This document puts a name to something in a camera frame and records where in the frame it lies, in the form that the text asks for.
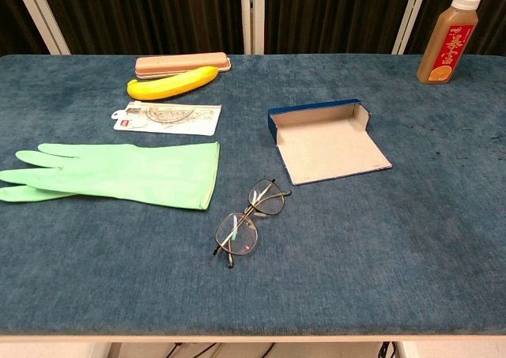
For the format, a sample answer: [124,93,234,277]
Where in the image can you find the brown juice bottle red label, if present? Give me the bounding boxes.
[417,0,481,85]

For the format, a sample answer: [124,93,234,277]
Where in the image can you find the dark pleated curtain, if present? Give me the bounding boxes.
[37,0,244,55]
[0,0,52,57]
[263,0,418,55]
[406,0,506,55]

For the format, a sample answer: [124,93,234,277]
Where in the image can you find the blue velvet table cover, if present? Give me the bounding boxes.
[0,53,506,337]

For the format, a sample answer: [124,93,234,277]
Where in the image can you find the green rubber glove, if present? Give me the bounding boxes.
[0,141,221,211]

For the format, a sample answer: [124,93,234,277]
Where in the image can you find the thin-framed eyeglasses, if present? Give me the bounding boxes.
[212,178,293,269]

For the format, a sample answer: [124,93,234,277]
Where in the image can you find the pink pencil case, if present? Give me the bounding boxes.
[134,51,232,81]

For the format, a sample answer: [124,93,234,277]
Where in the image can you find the blue glasses case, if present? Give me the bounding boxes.
[267,98,394,186]

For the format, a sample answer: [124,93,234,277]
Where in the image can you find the yellow banana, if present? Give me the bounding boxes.
[126,66,219,101]

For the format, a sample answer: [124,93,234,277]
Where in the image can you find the white packaged ruler set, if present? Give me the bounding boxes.
[111,101,222,137]

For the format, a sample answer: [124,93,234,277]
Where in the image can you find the white frame post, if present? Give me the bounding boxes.
[240,0,266,55]
[391,0,431,55]
[11,0,71,55]

